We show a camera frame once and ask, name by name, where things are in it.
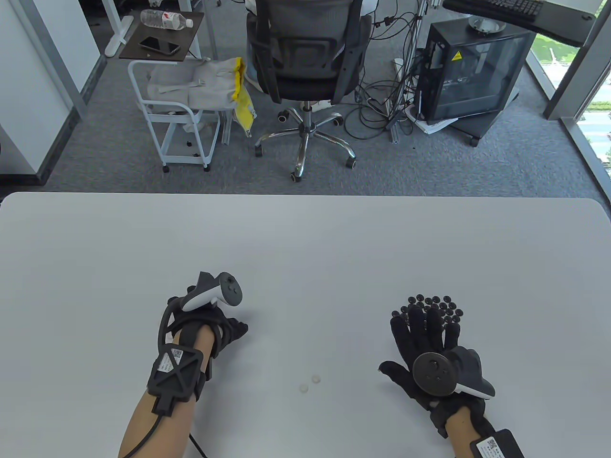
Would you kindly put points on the black and white controller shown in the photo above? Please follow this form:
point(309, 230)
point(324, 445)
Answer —
point(433, 374)
point(231, 288)

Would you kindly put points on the black keyboard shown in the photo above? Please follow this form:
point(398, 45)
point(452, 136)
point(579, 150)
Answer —
point(510, 8)

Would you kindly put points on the person's left hand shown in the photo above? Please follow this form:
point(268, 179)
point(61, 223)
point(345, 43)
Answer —
point(226, 331)

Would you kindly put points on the black labelled wrist camera box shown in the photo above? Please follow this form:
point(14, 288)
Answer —
point(499, 446)

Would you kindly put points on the person's right forearm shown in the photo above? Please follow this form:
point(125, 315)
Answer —
point(463, 434)

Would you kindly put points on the white desk leg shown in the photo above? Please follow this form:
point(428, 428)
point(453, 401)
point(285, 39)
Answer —
point(117, 43)

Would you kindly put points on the black wheeled platform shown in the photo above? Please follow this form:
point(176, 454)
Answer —
point(482, 126)

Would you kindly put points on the black patterned wrist camera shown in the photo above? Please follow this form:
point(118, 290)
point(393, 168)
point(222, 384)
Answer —
point(176, 377)

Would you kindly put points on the black and white left controller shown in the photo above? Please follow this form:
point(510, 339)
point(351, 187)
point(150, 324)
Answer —
point(231, 288)

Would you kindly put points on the aluminium frame post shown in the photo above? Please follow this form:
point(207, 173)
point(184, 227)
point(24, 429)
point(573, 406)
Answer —
point(395, 133)

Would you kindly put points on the round silver stand base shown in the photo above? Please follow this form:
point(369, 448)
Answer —
point(487, 26)

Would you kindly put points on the clear plastic water bottle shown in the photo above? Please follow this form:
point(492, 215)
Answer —
point(160, 19)

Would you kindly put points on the person's right hand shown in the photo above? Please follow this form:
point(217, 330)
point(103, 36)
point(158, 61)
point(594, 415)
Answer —
point(415, 343)

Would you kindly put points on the black smartphone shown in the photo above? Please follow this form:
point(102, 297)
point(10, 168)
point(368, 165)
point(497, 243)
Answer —
point(159, 45)

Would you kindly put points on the white papers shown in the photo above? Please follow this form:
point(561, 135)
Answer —
point(429, 126)

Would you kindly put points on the grey window pillar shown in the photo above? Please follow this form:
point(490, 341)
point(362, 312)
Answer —
point(573, 86)

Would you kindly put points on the person's left forearm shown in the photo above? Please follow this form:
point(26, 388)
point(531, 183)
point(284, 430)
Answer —
point(162, 429)

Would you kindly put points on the black computer case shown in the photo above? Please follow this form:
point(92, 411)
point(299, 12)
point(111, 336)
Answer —
point(477, 76)

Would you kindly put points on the white power strip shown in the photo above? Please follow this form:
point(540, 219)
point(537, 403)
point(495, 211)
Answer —
point(398, 67)

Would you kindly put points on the white rolling cart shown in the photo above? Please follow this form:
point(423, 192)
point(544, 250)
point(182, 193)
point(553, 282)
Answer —
point(167, 117)

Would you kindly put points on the brown side table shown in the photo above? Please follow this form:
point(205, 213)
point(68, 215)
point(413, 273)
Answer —
point(191, 43)

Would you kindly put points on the yellow plastic bag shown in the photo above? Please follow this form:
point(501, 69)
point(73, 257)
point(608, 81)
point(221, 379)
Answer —
point(244, 112)

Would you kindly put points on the black and white right controller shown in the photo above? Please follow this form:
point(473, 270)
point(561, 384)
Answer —
point(433, 374)

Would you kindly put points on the grey fabric bag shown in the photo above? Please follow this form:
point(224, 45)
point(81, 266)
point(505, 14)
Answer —
point(210, 86)

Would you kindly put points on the black mesh office chair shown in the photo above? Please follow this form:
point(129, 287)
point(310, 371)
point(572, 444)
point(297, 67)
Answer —
point(305, 52)

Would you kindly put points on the cluster of black go stones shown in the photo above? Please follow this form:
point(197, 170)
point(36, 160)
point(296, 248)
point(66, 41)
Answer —
point(444, 305)

